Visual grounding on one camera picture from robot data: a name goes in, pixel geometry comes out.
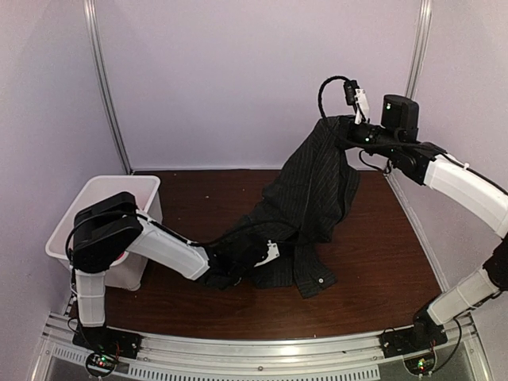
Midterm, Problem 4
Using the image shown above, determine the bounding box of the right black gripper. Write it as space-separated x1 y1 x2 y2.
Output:
321 115 402 159

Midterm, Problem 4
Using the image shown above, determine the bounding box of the dark pinstriped shirt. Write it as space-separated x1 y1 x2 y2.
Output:
221 116 360 298

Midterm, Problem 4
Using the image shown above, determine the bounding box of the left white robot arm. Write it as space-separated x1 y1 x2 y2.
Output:
65 192 279 352

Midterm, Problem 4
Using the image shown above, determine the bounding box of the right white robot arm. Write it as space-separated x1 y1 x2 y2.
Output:
340 88 507 351

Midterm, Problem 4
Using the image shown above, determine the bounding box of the white plastic laundry bin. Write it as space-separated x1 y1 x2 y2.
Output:
44 175 162 291

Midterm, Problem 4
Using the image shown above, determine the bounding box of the red garment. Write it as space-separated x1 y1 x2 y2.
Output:
115 252 129 263

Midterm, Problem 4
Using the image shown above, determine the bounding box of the left round circuit board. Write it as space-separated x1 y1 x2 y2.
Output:
85 352 118 378

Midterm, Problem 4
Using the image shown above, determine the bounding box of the round circuit board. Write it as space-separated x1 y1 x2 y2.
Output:
403 352 437 377
85 352 118 378

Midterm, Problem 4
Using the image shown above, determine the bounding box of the right round circuit board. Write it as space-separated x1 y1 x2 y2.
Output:
403 352 437 377

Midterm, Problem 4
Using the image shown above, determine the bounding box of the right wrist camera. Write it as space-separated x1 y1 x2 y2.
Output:
343 80 370 125

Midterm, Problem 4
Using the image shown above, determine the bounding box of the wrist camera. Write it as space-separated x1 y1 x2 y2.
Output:
254 241 280 267
343 80 370 125

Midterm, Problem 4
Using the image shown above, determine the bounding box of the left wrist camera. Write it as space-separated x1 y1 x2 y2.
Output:
254 241 280 267

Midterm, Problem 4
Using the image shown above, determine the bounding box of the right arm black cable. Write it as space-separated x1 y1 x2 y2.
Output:
316 74 354 120

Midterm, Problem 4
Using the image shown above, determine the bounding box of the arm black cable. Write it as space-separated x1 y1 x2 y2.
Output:
316 74 354 120
65 224 314 275

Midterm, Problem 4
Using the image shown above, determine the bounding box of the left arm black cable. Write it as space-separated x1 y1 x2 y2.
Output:
65 224 314 275

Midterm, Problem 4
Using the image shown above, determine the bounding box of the right aluminium frame post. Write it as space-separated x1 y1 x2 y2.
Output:
405 0 433 99

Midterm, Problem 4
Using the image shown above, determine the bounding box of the aluminium frame post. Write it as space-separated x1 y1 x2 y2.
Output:
83 0 134 175
405 0 433 99

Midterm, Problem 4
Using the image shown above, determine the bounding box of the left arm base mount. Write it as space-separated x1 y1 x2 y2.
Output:
72 322 142 359

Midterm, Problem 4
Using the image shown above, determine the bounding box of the front aluminium rail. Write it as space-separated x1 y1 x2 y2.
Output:
39 323 483 381

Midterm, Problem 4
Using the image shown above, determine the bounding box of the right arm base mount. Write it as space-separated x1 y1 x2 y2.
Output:
378 310 448 358

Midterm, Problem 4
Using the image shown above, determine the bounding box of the left aluminium frame post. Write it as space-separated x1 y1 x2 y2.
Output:
83 0 134 175

